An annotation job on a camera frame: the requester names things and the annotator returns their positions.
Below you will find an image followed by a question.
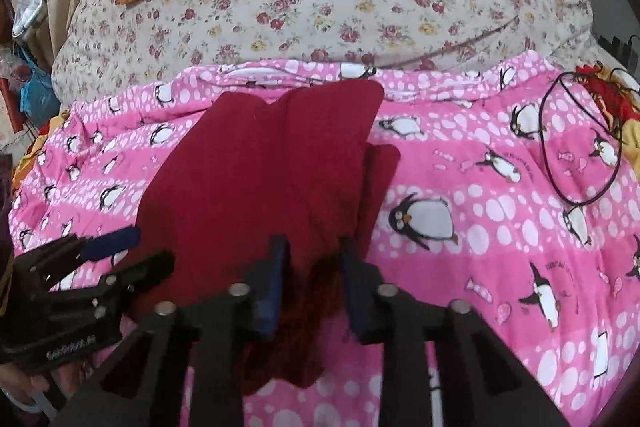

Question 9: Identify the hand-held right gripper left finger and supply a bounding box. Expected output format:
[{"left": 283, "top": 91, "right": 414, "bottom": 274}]
[{"left": 50, "top": 234, "right": 292, "bottom": 427}]

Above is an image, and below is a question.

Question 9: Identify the yellow red printed cloth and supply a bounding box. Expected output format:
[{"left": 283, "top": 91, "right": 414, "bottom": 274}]
[
  {"left": 575, "top": 62, "right": 640, "bottom": 148},
  {"left": 12, "top": 109, "right": 68, "bottom": 192}
]

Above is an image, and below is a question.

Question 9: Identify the pink penguin print blanket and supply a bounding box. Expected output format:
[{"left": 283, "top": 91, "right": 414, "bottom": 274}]
[{"left": 10, "top": 52, "right": 640, "bottom": 427}]

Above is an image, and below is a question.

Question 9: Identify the dark red small garment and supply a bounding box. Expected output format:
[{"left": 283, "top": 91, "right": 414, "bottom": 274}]
[{"left": 122, "top": 79, "right": 403, "bottom": 395}]

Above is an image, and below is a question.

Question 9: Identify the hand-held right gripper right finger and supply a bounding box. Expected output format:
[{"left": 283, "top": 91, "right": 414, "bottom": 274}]
[{"left": 340, "top": 237, "right": 571, "bottom": 427}]

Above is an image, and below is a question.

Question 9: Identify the blue plastic bag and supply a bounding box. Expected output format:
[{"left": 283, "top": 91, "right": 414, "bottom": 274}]
[{"left": 17, "top": 47, "right": 61, "bottom": 115}]

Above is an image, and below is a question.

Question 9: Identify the black cable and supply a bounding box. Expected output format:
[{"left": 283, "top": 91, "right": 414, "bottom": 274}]
[{"left": 538, "top": 67, "right": 640, "bottom": 208}]

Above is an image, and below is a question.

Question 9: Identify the clear plastic bag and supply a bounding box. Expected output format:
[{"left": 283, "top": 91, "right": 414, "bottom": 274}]
[{"left": 10, "top": 0, "right": 49, "bottom": 44}]

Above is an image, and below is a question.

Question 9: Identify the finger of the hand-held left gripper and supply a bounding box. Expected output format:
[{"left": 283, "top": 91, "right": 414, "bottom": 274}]
[
  {"left": 14, "top": 226, "right": 142, "bottom": 292},
  {"left": 46, "top": 249, "right": 176, "bottom": 322}
]

